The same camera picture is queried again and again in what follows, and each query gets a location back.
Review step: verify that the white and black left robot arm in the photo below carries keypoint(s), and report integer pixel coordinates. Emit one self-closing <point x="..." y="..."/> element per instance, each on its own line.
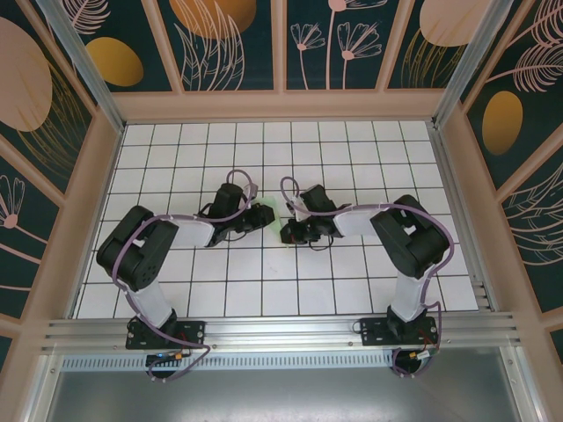
<point x="151" y="303"/>

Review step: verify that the long aluminium mounting rail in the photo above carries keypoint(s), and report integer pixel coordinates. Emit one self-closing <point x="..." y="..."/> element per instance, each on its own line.
<point x="281" y="329"/>

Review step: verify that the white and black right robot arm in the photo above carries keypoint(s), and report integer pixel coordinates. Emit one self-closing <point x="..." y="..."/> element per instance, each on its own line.
<point x="409" y="299"/>

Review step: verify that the grey metal sheet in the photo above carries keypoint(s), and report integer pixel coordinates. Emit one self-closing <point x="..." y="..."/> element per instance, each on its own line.
<point x="281" y="395"/>

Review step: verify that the light green cloth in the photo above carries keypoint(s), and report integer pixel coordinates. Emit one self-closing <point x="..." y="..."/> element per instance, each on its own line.
<point x="278" y="220"/>

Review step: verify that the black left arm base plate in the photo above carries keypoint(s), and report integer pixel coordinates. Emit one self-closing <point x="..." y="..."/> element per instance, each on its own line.
<point x="193" y="334"/>

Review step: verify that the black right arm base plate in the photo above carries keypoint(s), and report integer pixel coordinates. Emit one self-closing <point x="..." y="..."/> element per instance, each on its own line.
<point x="374" y="332"/>

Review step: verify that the aluminium frame post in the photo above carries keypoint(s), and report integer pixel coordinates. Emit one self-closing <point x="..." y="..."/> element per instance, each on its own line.
<point x="79" y="57"/>
<point x="466" y="66"/>

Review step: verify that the aluminium side rail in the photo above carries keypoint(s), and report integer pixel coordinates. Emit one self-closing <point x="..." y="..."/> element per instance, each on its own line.
<point x="453" y="176"/>

